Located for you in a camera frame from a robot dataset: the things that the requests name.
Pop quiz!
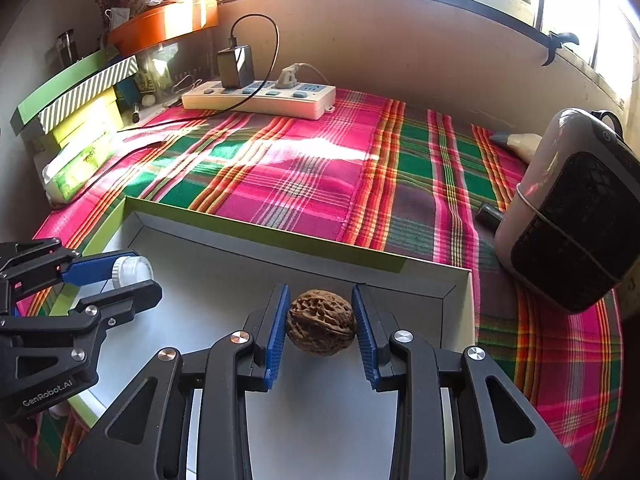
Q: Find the white plug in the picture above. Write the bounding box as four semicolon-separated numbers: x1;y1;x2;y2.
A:
274;62;329;89

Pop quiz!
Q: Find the black charger cable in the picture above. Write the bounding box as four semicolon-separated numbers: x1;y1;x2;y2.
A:
118;13;281;134

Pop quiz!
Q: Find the brown walnut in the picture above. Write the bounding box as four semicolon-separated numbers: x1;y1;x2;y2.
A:
285;289;357;356

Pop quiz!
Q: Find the orange tray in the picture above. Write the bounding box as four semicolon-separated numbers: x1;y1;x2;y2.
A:
107;0;218;56

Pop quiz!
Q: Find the plaid bed sheet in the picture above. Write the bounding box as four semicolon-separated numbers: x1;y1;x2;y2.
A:
39;90;623;479

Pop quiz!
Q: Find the tissue pack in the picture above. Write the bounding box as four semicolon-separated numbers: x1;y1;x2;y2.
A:
41;132;122;205

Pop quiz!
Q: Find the white round cap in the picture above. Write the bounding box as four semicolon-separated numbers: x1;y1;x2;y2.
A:
112;256;154;288

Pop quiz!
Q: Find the green white cardboard box tray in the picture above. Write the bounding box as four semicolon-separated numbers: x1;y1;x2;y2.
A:
70;198;476;479

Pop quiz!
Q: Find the yellow green box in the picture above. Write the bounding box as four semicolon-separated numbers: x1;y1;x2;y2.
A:
30;88;124;155

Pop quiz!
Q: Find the white power strip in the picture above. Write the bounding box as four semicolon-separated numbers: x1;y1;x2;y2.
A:
181;80;336;120

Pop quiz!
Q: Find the black window hook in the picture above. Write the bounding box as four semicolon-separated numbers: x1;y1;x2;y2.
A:
542;32;580;67

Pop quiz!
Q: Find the black power adapter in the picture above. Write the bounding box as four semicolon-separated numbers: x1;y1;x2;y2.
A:
217;44;255;89

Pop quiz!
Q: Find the grey portable heater fan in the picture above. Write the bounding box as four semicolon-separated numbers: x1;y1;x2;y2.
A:
476;107;639;314

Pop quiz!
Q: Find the green striped gift box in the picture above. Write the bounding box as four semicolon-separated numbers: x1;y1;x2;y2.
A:
10;48;139;136

